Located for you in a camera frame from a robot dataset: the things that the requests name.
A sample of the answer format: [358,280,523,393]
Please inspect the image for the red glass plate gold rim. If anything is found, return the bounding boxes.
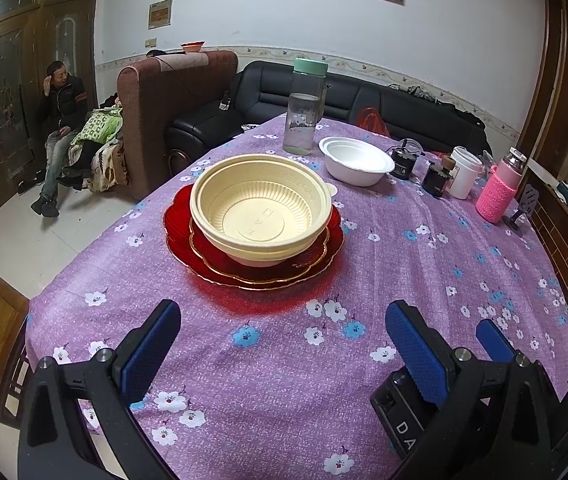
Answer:
[187,207,343,290]

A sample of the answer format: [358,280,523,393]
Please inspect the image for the large white foam bowl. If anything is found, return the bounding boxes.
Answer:
[197,228,327,268]

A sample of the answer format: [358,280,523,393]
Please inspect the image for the small white foam bowl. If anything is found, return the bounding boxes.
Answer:
[319,136,395,188]

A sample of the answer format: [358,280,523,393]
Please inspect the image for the cream plastic bowl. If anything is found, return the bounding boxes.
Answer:
[189,154,333,247]

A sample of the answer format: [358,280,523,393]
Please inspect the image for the black phone stand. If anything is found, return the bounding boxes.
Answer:
[502,184,539,236]

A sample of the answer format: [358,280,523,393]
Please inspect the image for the purple floral tablecloth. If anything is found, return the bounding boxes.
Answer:
[26,119,568,479]

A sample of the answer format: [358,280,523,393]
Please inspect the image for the pink knit-sleeved thermos bottle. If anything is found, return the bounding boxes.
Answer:
[475,148,527,224]

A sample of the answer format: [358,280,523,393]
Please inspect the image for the black red jar cork lid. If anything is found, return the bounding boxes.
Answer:
[421,155,455,198]

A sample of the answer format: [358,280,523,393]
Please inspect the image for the white plastic jar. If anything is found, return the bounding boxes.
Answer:
[448,146,484,200]

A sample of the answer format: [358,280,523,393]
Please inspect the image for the black leather sofa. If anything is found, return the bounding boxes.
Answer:
[165,61,492,176]

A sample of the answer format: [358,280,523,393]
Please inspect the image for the clear bottle green lid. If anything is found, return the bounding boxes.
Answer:
[290,58,328,125]

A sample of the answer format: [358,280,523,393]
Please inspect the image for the seated man in black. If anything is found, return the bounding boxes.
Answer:
[31,60,87,219]

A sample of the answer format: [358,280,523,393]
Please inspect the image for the brown armchair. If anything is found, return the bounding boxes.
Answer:
[116,50,238,200]

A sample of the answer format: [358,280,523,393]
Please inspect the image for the wooden door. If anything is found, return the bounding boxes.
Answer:
[0,0,96,206]

